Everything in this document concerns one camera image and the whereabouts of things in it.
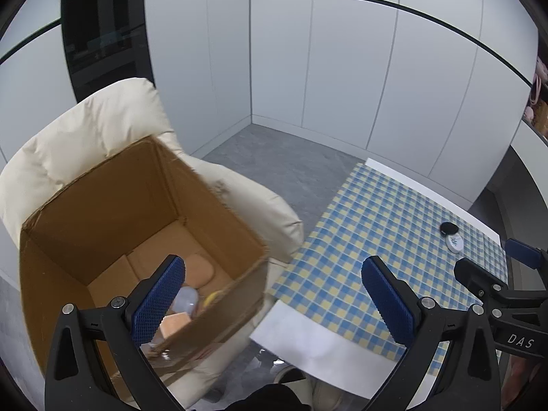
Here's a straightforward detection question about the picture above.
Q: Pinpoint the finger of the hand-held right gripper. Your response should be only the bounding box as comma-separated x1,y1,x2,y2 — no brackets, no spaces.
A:
504,238,548,272
454,258,507,306

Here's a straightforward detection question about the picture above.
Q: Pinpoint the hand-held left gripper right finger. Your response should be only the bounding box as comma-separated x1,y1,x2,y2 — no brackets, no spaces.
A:
361,256,501,411

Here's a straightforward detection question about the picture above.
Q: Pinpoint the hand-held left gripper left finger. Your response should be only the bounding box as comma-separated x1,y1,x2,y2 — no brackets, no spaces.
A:
29,254,187,411

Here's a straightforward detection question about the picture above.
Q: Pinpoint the small beige box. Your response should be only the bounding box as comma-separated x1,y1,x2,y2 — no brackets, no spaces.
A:
158,312,192,341

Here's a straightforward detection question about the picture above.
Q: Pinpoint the clear plastic container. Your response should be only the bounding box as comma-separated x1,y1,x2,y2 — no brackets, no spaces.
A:
171,287,201,318

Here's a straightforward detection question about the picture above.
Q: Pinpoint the beige makeup sponge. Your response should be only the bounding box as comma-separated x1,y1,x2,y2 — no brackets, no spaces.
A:
185,253,215,289

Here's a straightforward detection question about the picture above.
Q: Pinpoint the brown cardboard box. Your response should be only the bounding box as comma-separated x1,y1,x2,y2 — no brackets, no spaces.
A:
19,135,270,399

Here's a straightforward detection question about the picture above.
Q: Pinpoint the person's right hand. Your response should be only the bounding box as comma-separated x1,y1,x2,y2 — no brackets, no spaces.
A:
500,352,547,408

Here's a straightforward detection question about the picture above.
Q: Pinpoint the white table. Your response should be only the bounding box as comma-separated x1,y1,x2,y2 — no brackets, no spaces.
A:
248,158,501,399

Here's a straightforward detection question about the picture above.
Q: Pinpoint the blue yellow checkered tablecloth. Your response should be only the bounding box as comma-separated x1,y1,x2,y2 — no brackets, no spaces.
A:
269,163,510,366

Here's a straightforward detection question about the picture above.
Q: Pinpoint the printed box on shelf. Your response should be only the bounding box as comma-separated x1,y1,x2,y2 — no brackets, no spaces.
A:
533,98,548,138

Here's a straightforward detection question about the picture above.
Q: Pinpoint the person's black clothing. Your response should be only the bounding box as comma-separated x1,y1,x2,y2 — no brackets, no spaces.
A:
225,383,313,411

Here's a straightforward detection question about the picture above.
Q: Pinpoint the pink bag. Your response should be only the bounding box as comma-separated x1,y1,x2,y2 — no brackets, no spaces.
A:
531,58,548,105

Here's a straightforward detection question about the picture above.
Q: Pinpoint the cream padded armchair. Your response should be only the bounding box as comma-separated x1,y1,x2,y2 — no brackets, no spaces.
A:
0,78,304,409

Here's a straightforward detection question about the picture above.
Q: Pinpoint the black glass panel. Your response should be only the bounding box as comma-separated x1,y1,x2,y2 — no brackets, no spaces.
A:
61,0,155,103

